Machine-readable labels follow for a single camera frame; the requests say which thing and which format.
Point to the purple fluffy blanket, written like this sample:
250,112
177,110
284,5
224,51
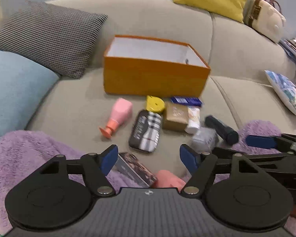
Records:
22,152

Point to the yellow tape measure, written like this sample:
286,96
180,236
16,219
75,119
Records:
154,104

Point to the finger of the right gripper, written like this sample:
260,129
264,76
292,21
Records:
284,143

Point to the light blue cushion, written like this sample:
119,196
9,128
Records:
23,85

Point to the pink bottle with suction base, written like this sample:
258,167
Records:
121,111

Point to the dark patterned card box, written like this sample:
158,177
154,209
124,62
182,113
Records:
129,165

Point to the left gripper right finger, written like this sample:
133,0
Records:
202,167

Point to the gold brown box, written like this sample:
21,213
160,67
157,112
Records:
175,117

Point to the stack of books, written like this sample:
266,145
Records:
290,48

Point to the black white checked cushion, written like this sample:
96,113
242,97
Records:
59,38

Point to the orange cardboard box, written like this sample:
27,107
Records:
137,65

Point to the blue tin box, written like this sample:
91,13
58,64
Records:
186,101

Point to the pink cup with spout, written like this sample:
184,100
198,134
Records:
165,179

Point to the blue patterned cushion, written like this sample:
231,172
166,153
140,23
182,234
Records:
285,89

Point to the clear plastic cube box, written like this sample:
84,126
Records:
205,140

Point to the cream brown handbag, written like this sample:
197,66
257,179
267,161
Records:
265,17

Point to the black cylinder bottle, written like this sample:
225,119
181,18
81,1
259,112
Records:
228,134

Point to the plaid glasses case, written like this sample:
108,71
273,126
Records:
145,131

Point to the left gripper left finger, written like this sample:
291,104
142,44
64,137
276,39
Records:
94,168

